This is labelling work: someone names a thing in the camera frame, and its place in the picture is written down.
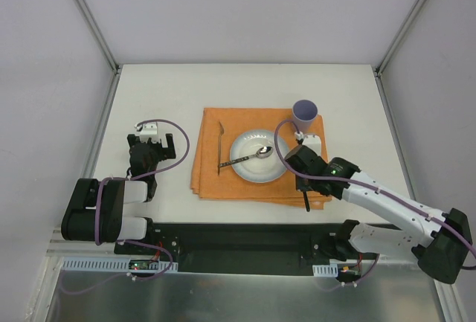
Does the gold-tipped knife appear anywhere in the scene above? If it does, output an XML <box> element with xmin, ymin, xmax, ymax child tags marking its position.
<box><xmin>303</xmin><ymin>191</ymin><xmax>311</xmax><ymax>212</ymax></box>

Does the orange cloth napkin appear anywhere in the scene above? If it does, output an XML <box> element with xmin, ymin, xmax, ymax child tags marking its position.
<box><xmin>190</xmin><ymin>107</ymin><xmax>334</xmax><ymax>210</ymax></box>

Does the silver fork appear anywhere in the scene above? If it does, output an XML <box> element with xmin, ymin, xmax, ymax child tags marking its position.
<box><xmin>217</xmin><ymin>121</ymin><xmax>225</xmax><ymax>176</ymax></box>

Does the white blue-rimmed plate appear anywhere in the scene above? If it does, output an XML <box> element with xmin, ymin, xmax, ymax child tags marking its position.
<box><xmin>229</xmin><ymin>129</ymin><xmax>286</xmax><ymax>184</ymax></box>

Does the silver spoon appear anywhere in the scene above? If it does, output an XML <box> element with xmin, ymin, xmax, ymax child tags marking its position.
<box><xmin>218</xmin><ymin>146</ymin><xmax>274</xmax><ymax>168</ymax></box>

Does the lilac plastic cup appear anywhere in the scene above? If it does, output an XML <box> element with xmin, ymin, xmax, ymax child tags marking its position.
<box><xmin>292</xmin><ymin>100</ymin><xmax>318</xmax><ymax>133</ymax></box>

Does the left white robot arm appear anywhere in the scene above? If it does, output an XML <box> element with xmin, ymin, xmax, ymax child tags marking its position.
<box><xmin>61</xmin><ymin>133</ymin><xmax>176</xmax><ymax>254</ymax></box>

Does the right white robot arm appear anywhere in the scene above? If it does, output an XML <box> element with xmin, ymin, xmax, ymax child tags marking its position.
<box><xmin>283</xmin><ymin>145</ymin><xmax>475</xmax><ymax>284</ymax></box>

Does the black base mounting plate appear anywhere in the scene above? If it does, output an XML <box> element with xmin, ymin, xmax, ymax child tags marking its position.
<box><xmin>114</xmin><ymin>223</ymin><xmax>340</xmax><ymax>276</ymax></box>

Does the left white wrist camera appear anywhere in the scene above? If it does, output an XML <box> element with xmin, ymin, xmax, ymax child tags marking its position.
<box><xmin>135</xmin><ymin>121</ymin><xmax>158</xmax><ymax>141</ymax></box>

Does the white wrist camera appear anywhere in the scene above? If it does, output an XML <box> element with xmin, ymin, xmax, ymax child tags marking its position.
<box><xmin>295</xmin><ymin>132</ymin><xmax>322</xmax><ymax>156</ymax></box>
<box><xmin>135</xmin><ymin>121</ymin><xmax>158</xmax><ymax>141</ymax></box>

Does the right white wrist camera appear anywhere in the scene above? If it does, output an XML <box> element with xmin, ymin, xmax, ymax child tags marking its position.
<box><xmin>295</xmin><ymin>132</ymin><xmax>322</xmax><ymax>156</ymax></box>

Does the left aluminium frame post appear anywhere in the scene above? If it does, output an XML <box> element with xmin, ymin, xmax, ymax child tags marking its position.
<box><xmin>55</xmin><ymin>0</ymin><xmax>120</xmax><ymax>74</ymax></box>

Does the aluminium frame post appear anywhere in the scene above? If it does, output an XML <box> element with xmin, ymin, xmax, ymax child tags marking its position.
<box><xmin>374</xmin><ymin>0</ymin><xmax>451</xmax><ymax>76</ymax></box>
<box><xmin>55</xmin><ymin>0</ymin><xmax>120</xmax><ymax>74</ymax></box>

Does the right aluminium frame post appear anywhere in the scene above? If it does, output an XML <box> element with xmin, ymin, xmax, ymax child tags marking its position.
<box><xmin>374</xmin><ymin>0</ymin><xmax>451</xmax><ymax>76</ymax></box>

